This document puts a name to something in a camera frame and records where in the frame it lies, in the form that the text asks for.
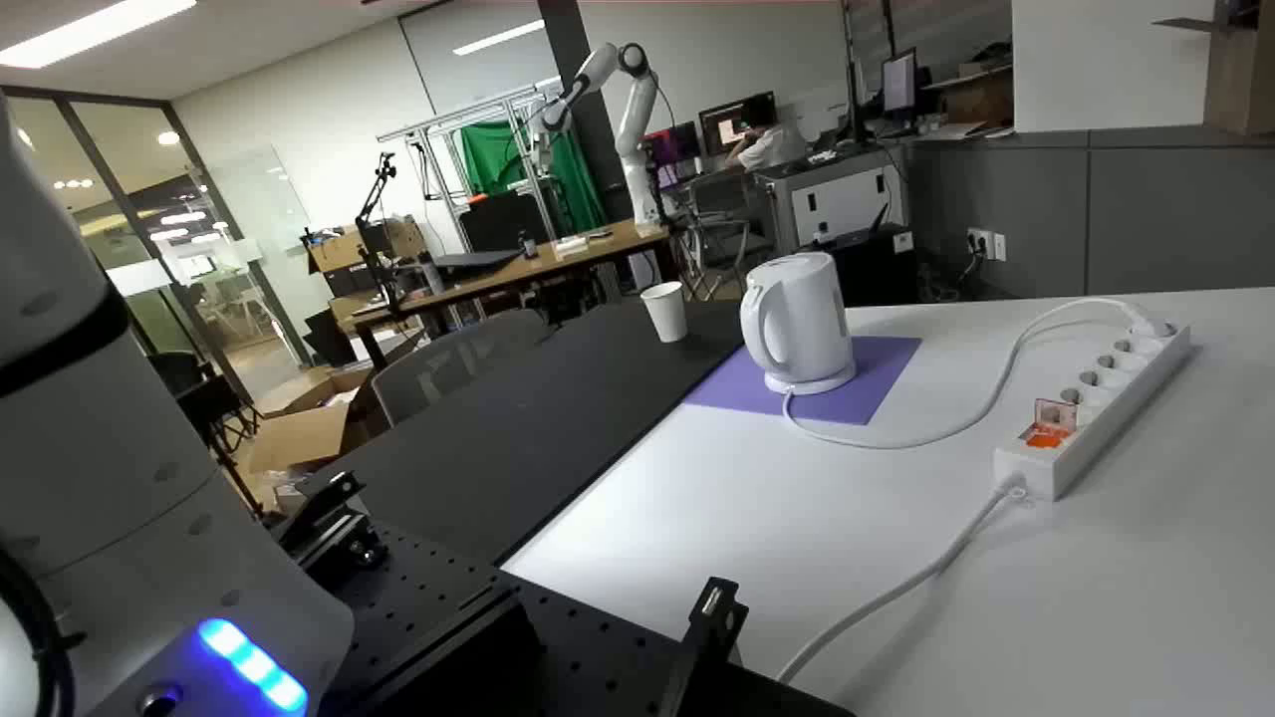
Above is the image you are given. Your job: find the white wall socket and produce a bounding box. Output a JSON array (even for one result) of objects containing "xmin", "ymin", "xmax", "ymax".
[{"xmin": 963, "ymin": 224, "xmax": 1011, "ymax": 268}]

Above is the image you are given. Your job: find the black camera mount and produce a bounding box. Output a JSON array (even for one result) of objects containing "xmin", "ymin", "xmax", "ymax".
[{"xmin": 272, "ymin": 463, "xmax": 392, "ymax": 573}]

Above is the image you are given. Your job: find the grey partition panel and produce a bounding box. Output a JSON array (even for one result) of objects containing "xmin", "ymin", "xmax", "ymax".
[{"xmin": 909, "ymin": 122, "xmax": 1275, "ymax": 302}]

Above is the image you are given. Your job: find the dark reddish monitor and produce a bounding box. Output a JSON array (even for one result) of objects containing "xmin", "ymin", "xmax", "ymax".
[{"xmin": 640, "ymin": 119, "xmax": 707, "ymax": 175}]

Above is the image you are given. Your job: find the large flat cardboard box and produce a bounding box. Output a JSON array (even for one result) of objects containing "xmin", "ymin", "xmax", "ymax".
[{"xmin": 230, "ymin": 383, "xmax": 392, "ymax": 512}]

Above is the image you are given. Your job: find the white paper cup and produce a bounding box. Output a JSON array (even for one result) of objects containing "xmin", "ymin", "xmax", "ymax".
[{"xmin": 638, "ymin": 278, "xmax": 695, "ymax": 346}]

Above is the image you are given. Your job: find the black camera stand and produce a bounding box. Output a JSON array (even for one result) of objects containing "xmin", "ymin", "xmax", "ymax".
[{"xmin": 351, "ymin": 146, "xmax": 411, "ymax": 314}]

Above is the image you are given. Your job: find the grey office chair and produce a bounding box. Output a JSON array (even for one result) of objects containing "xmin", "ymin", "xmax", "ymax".
[{"xmin": 367, "ymin": 306, "xmax": 554, "ymax": 431}]

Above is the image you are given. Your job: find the white power strip cable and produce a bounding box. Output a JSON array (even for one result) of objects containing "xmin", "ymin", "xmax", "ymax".
[{"xmin": 773, "ymin": 475, "xmax": 1031, "ymax": 683}]

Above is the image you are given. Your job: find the wooden table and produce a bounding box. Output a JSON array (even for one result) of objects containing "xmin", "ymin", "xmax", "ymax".
[{"xmin": 335, "ymin": 213, "xmax": 673, "ymax": 370}]

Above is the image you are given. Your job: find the grey metal cabinet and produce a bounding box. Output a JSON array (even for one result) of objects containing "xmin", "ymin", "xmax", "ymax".
[{"xmin": 764, "ymin": 151, "xmax": 919, "ymax": 255}]

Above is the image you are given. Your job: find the white kettle cable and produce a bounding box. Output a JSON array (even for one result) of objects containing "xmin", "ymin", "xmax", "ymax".
[{"xmin": 776, "ymin": 294, "xmax": 1178, "ymax": 455}]

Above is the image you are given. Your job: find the green cloth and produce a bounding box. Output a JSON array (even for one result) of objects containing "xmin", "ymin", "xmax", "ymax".
[{"xmin": 454, "ymin": 115, "xmax": 610, "ymax": 235}]

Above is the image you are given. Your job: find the small lit monitor screen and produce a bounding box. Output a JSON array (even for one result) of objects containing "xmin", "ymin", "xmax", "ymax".
[{"xmin": 697, "ymin": 91, "xmax": 782, "ymax": 162}]

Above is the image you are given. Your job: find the purple mat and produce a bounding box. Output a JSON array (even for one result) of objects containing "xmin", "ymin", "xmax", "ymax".
[{"xmin": 685, "ymin": 333, "xmax": 924, "ymax": 431}]

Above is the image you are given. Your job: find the person in white shirt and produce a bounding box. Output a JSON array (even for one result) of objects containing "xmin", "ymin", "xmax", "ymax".
[{"xmin": 732, "ymin": 112, "xmax": 814, "ymax": 175}]

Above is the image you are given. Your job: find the white electric kettle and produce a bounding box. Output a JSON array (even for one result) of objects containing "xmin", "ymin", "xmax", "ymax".
[{"xmin": 737, "ymin": 247, "xmax": 862, "ymax": 399}]

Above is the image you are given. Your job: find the white power strip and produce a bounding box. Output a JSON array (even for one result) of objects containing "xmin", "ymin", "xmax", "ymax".
[{"xmin": 991, "ymin": 314, "xmax": 1197, "ymax": 506}]

